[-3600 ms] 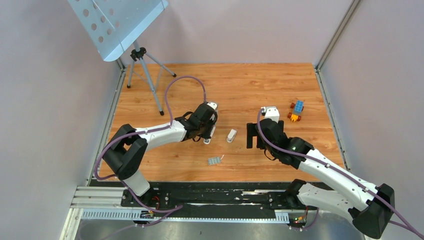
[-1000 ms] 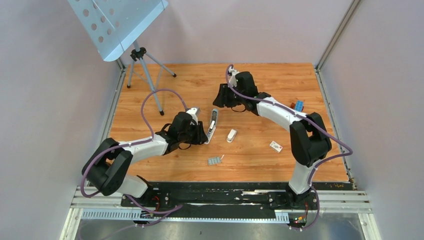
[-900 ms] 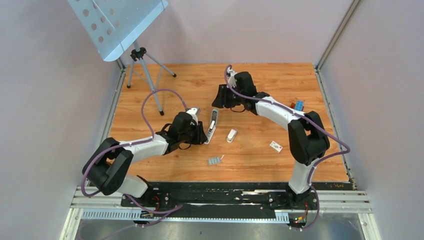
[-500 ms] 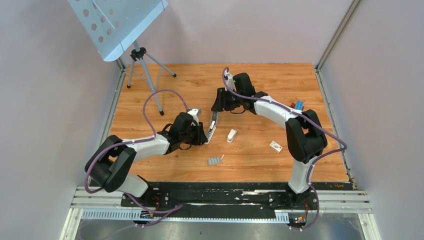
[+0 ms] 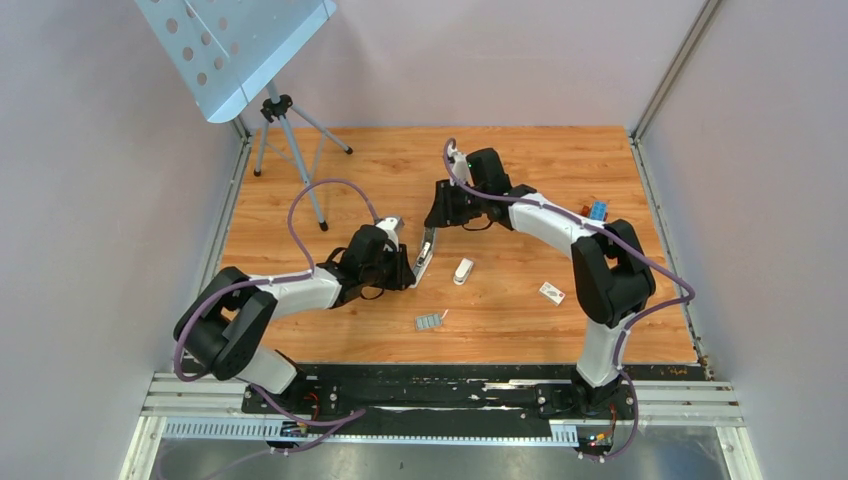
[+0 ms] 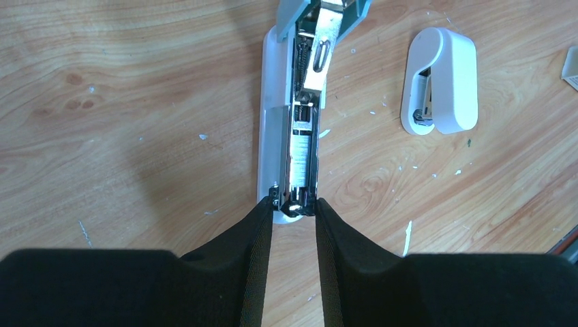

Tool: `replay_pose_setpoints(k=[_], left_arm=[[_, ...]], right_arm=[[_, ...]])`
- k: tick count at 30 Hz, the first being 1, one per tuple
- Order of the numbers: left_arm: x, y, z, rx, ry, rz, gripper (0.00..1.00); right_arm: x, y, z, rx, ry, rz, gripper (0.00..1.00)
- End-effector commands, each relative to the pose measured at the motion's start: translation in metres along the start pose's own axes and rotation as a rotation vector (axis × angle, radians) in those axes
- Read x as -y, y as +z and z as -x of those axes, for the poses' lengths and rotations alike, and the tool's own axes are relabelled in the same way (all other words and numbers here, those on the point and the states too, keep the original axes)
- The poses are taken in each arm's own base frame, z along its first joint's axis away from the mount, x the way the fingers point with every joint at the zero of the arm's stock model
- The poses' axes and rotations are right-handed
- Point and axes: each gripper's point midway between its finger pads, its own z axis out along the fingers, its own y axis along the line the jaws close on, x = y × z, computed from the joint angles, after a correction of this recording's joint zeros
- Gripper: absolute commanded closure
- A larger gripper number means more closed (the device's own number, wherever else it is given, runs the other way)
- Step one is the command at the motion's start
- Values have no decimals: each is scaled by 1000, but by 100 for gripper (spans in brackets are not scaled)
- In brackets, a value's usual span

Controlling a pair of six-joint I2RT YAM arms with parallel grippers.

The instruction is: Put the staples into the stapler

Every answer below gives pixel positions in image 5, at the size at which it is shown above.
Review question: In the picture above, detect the small white staple box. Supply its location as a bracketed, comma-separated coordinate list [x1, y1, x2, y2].
[538, 282, 566, 306]

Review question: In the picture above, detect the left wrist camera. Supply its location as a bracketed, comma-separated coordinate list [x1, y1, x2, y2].
[375, 215, 404, 248]

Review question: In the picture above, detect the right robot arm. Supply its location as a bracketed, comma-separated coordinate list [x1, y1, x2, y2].
[425, 139, 656, 418]

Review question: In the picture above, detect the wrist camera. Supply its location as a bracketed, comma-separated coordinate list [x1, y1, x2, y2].
[448, 150, 472, 185]
[375, 215, 404, 248]

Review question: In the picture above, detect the white stapler tray piece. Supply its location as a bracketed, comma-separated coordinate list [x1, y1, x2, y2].
[453, 258, 475, 285]

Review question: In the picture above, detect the light blue music stand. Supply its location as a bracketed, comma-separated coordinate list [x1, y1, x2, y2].
[133, 0, 354, 232]

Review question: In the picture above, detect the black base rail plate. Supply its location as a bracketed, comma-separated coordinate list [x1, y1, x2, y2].
[241, 363, 703, 440]

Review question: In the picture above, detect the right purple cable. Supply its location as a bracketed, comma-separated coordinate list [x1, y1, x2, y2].
[442, 137, 697, 462]

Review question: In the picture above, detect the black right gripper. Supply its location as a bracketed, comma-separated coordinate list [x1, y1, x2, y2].
[425, 179, 489, 229]

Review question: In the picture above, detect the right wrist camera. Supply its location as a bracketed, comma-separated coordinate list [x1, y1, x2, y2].
[448, 150, 472, 185]

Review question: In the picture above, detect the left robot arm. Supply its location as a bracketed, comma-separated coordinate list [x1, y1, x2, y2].
[173, 216, 415, 413]

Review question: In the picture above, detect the purple cable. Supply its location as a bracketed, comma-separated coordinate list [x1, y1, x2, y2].
[442, 137, 697, 462]
[172, 178, 382, 429]

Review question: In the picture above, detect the colourful toy block car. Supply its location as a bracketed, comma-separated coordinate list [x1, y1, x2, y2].
[581, 201, 609, 222]

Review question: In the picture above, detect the white staple tray with staples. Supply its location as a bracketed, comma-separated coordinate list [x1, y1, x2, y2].
[414, 313, 443, 331]

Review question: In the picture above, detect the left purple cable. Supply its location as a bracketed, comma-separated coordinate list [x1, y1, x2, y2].
[172, 178, 382, 429]

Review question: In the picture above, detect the light blue white stapler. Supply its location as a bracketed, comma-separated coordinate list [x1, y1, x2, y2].
[411, 228, 437, 288]

